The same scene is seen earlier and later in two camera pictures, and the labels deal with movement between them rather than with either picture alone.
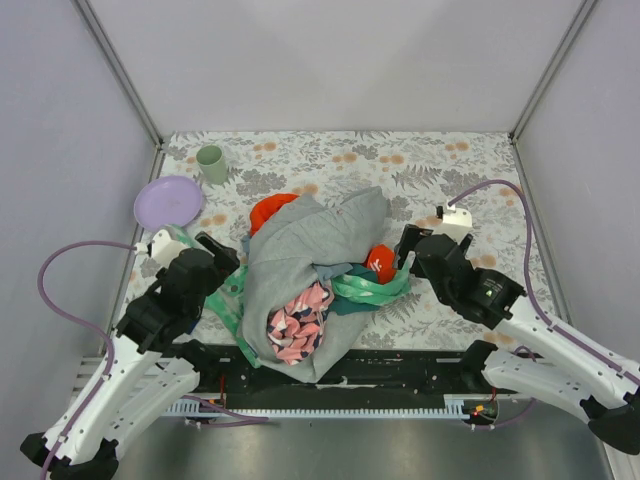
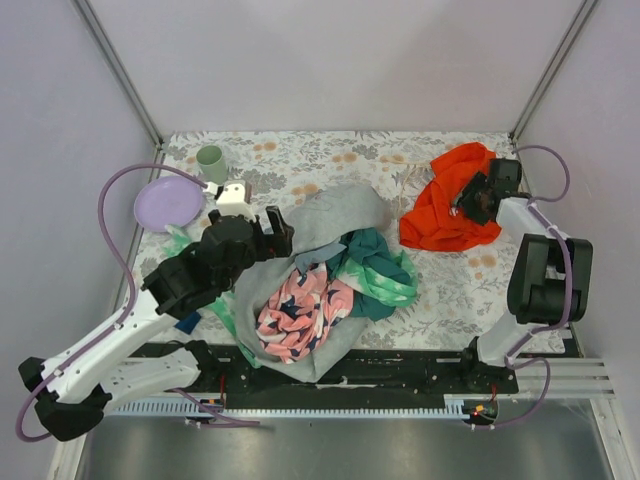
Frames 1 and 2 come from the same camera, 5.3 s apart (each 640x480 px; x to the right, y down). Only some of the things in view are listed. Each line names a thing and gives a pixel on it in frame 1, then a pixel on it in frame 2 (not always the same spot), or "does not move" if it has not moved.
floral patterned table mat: [457, 209] does not move
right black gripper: [420, 251] → [475, 195]
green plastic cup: [211, 161] does not move
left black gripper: [201, 263] → [263, 239]
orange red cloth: [380, 261] → [429, 224]
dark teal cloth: [342, 306] → [366, 246]
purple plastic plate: [167, 201] does not move
